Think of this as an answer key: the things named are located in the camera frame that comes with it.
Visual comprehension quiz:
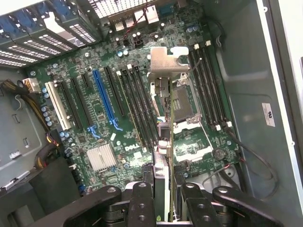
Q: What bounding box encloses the black RAM slot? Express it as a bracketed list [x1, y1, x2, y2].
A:
[193, 44, 222, 132]
[205, 41, 234, 127]
[134, 66, 159, 133]
[188, 51, 215, 130]
[199, 46, 227, 128]
[120, 69, 153, 148]
[127, 65, 158, 145]

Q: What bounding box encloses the green motherboard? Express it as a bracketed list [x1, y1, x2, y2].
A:
[25, 0, 243, 197]

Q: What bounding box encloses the thin locking lever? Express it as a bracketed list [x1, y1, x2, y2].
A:
[188, 57, 203, 73]

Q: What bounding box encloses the black looped wire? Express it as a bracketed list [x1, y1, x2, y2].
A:
[223, 124, 279, 201]

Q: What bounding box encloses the black plastic shroud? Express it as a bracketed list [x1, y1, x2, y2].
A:
[28, 157, 82, 227]

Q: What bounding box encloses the black sleeved power cable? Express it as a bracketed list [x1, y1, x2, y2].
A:
[0, 77, 52, 130]

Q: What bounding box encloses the metal socket cover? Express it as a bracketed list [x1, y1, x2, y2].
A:
[174, 122, 214, 163]

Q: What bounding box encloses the blue expansion slot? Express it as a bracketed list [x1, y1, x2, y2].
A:
[92, 69, 124, 132]

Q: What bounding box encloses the silver coin cell battery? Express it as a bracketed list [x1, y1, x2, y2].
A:
[212, 148, 226, 162]

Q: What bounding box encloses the short black expansion slot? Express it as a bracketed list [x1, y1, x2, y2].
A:
[81, 74, 93, 88]

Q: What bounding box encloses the CPU socket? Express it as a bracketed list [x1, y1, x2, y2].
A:
[151, 73, 203, 123]

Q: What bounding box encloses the yellow black wire bundle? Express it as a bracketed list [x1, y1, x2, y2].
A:
[35, 132, 60, 169]

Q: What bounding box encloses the white expansion slot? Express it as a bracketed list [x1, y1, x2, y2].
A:
[44, 81, 72, 131]

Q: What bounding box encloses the black open PC case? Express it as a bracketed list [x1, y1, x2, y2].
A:
[0, 0, 303, 227]

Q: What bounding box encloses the silver chipset heatsink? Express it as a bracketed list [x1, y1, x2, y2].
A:
[86, 142, 118, 173]

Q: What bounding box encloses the red black twisted wire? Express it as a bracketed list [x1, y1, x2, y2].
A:
[123, 0, 154, 40]

